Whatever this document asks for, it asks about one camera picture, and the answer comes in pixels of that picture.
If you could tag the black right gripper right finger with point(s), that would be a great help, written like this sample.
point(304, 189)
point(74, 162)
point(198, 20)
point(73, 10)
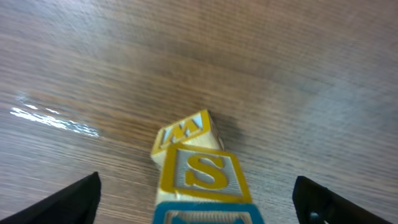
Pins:
point(315, 203)

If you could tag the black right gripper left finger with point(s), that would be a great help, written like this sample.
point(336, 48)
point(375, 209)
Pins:
point(75, 204)

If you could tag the brown ball picture block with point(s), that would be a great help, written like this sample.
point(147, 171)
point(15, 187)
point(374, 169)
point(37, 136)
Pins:
point(206, 213)

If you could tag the plant picture wooden block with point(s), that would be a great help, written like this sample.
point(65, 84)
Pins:
point(198, 174)

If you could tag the red U letter block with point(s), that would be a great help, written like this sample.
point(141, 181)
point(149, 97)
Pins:
point(195, 130)

